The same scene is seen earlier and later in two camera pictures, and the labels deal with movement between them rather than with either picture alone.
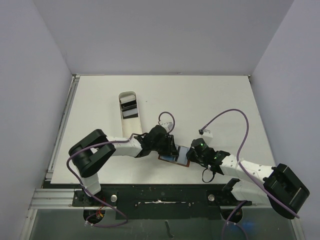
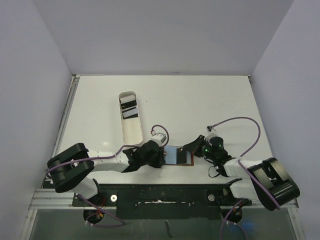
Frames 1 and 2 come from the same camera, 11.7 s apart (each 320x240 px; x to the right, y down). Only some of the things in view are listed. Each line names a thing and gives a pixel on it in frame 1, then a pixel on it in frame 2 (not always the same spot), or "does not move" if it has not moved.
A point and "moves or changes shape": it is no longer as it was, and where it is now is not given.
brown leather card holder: [172, 159] moves or changes shape
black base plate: [162, 202] does not move
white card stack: [128, 99] does not move
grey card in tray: [130, 112] does not move
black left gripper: [170, 149] -> [160, 160]
